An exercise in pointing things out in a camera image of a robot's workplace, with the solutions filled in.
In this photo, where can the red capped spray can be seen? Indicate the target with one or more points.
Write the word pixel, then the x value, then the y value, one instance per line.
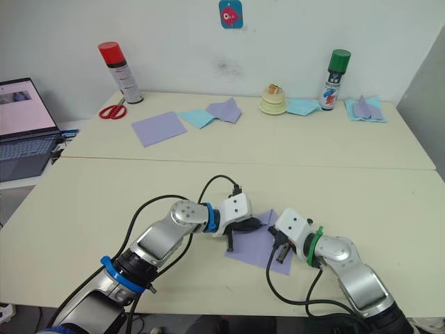
pixel 123 76

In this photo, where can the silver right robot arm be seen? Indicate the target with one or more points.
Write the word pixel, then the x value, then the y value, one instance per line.
pixel 361 278

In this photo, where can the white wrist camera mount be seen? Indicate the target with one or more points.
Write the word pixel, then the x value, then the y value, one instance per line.
pixel 292 226
pixel 236 207

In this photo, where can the crumpled folded purple paper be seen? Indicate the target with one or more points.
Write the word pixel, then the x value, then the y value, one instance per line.
pixel 226 110

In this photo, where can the light blue folded paper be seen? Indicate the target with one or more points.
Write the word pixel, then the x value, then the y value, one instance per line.
pixel 302 107

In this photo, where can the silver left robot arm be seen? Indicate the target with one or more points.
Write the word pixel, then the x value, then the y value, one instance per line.
pixel 163 236

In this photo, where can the open grey laptop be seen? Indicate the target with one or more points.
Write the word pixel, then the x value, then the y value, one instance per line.
pixel 24 139

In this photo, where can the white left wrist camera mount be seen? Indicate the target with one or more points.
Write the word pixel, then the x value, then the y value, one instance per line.
pixel 236 207

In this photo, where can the flat purple paper sheet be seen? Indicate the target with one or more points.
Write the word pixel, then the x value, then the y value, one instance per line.
pixel 159 129

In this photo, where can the blue fish wall sticker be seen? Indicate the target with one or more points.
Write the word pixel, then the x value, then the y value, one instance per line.
pixel 231 14

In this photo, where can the purple paper airplane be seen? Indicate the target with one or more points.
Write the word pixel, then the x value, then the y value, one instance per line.
pixel 362 108

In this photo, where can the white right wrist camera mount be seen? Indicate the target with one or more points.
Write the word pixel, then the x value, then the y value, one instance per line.
pixel 292 226

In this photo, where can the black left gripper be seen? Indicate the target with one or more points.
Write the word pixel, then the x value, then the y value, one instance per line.
pixel 237 227

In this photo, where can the grey cabinet panel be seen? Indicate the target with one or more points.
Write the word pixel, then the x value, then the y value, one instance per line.
pixel 426 104

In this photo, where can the cream toy cake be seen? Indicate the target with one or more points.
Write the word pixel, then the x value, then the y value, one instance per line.
pixel 273 102

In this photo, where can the green capped spray can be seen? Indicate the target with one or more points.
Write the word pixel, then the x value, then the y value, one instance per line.
pixel 334 83

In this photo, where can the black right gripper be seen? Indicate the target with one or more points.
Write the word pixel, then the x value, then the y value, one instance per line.
pixel 283 240

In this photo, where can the light blue paper sheet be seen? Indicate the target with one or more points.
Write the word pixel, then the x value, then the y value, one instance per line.
pixel 198 117
pixel 379 111

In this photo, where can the purple paper sheet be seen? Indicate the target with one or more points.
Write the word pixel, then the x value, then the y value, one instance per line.
pixel 159 129
pixel 253 250

